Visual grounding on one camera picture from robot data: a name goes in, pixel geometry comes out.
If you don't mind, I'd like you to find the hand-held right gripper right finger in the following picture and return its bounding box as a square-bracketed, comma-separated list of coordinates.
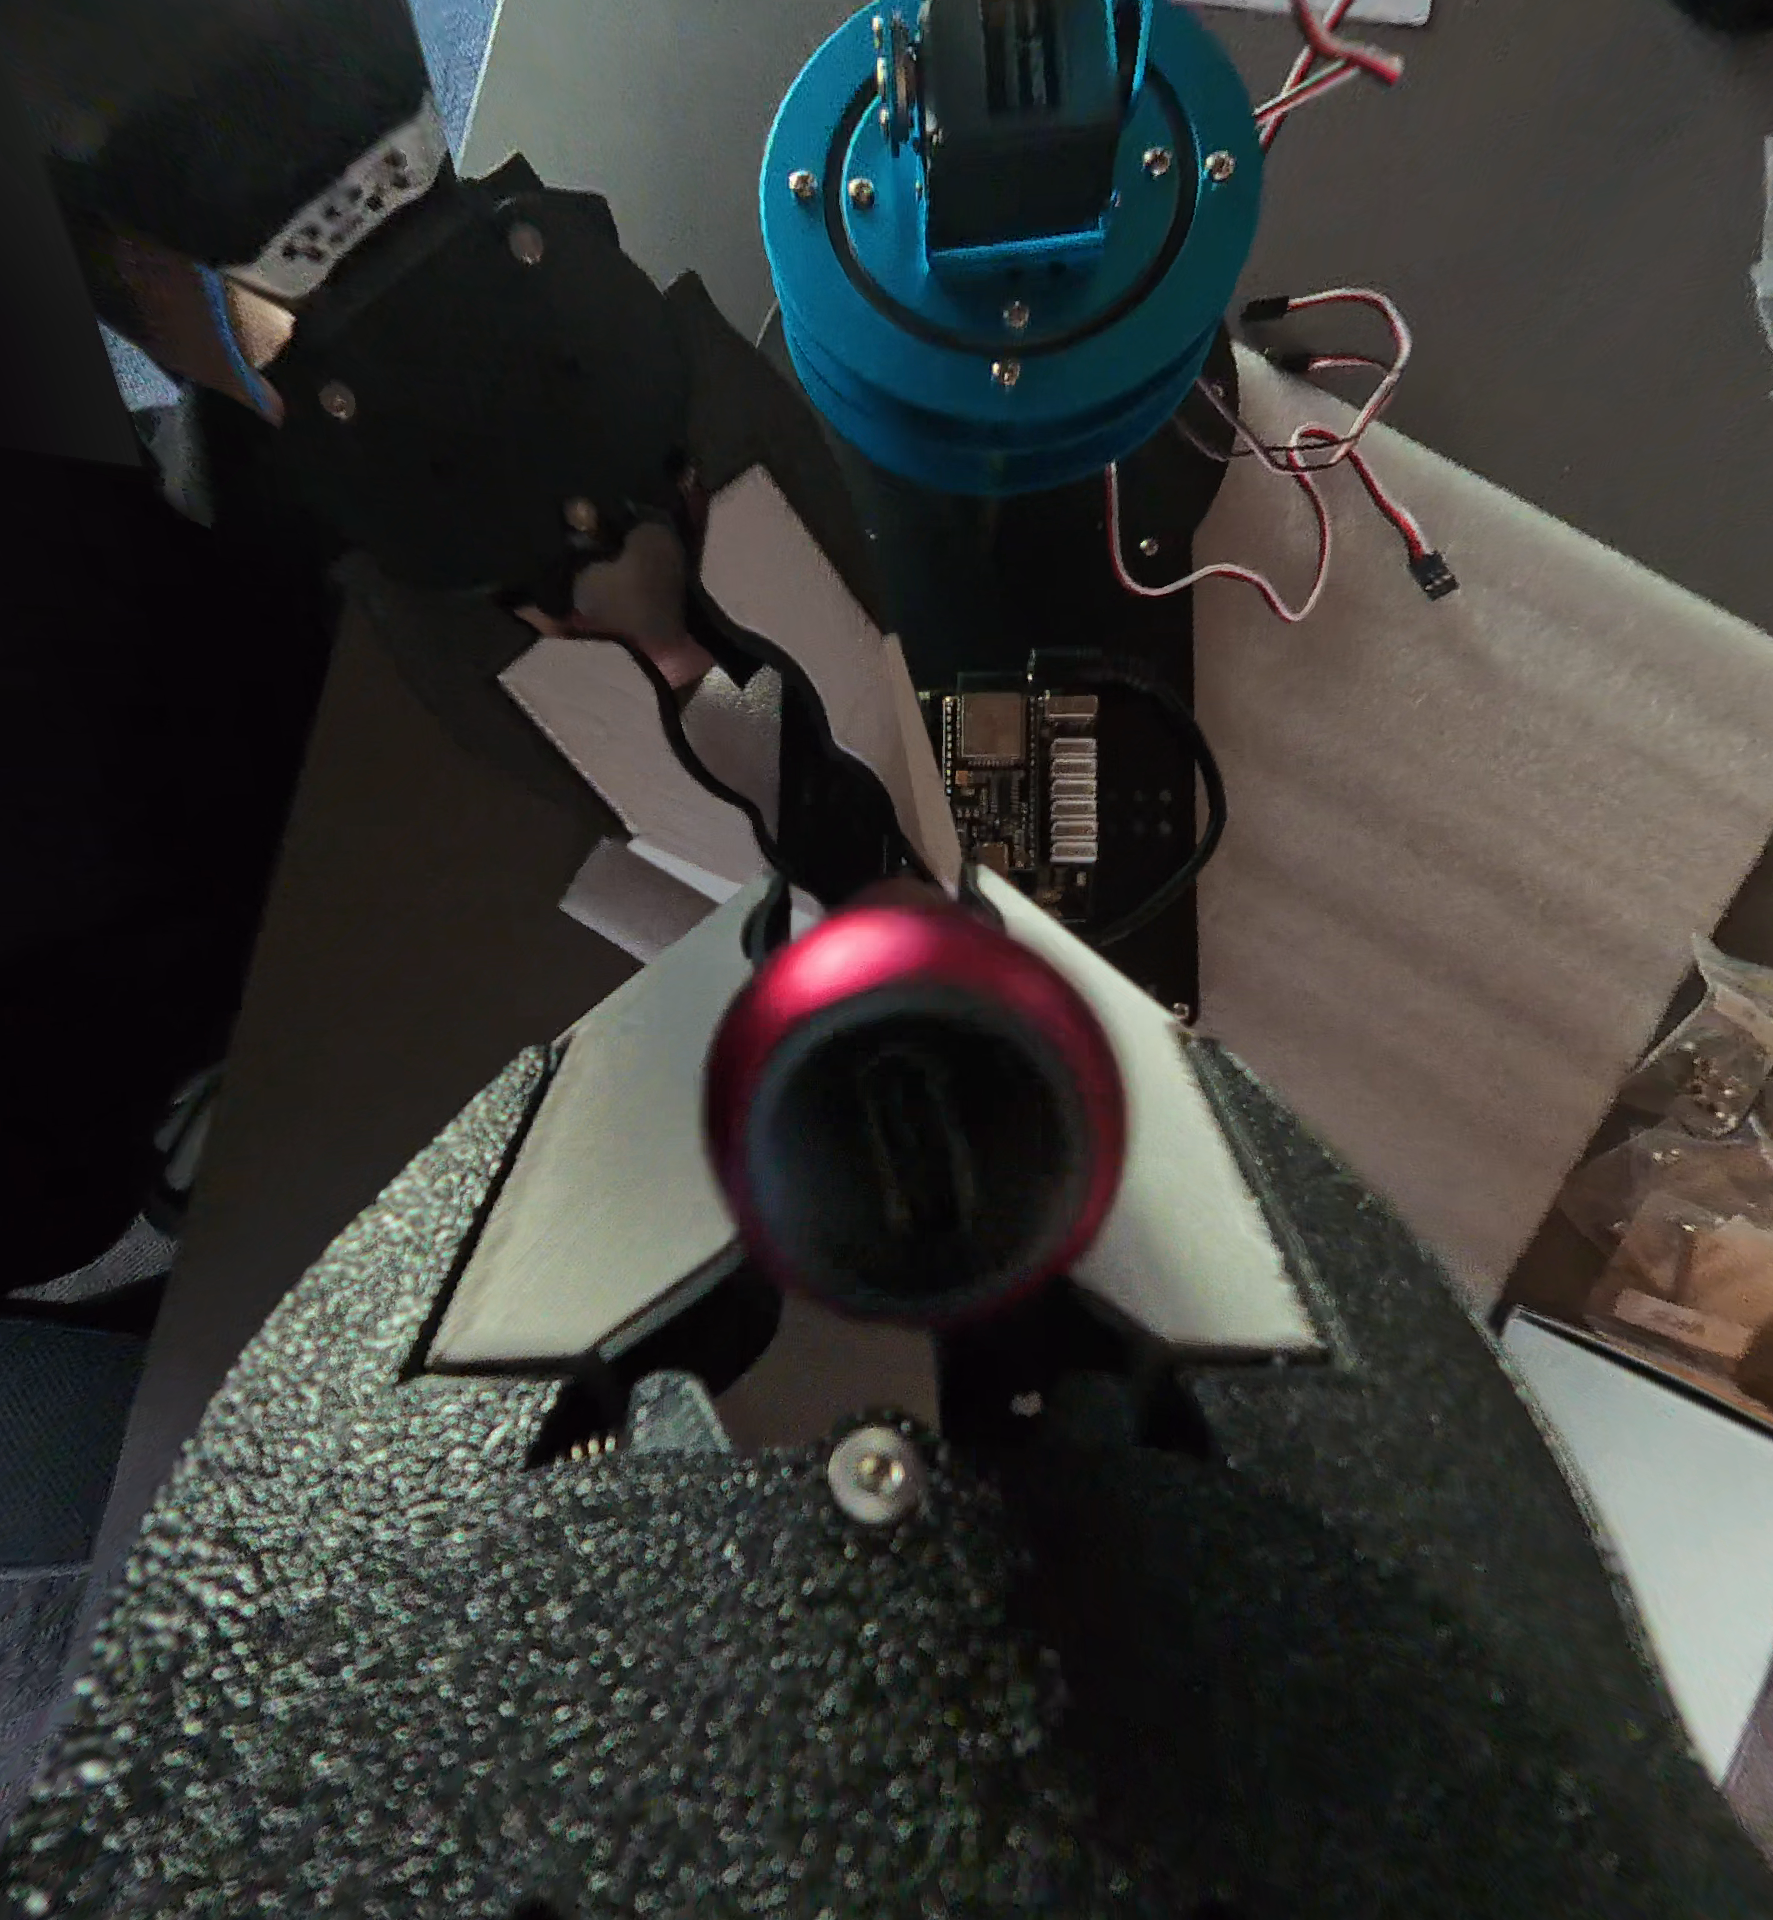
[960, 864, 1339, 1455]

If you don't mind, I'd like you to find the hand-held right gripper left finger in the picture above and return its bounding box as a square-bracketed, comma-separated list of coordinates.
[421, 879, 799, 1469]

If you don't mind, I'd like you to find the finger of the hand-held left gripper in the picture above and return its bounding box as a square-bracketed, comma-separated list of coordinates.
[695, 461, 969, 887]
[500, 634, 790, 902]

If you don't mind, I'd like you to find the red electric screwdriver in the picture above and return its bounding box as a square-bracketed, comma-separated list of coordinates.
[702, 882, 1130, 1331]

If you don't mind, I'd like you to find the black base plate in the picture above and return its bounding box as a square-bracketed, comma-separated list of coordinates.
[773, 359, 1247, 1032]

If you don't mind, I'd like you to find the grey desk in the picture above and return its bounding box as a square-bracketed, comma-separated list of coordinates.
[93, 0, 1773, 1920]

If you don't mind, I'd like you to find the person's left hand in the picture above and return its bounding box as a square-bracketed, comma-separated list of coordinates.
[103, 257, 299, 426]

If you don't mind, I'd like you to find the white foam sheet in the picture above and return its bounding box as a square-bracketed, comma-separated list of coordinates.
[559, 338, 1773, 1309]

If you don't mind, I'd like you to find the orange and white cardboard box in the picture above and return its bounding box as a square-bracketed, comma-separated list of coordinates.
[1494, 1301, 1773, 1796]

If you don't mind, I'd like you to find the black cable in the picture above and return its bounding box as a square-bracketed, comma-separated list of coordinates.
[1107, 673, 1231, 949]

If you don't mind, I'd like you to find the red white servo cable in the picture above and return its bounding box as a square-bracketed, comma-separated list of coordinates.
[1103, 426, 1463, 625]
[1249, 0, 1408, 148]
[1231, 289, 1416, 469]

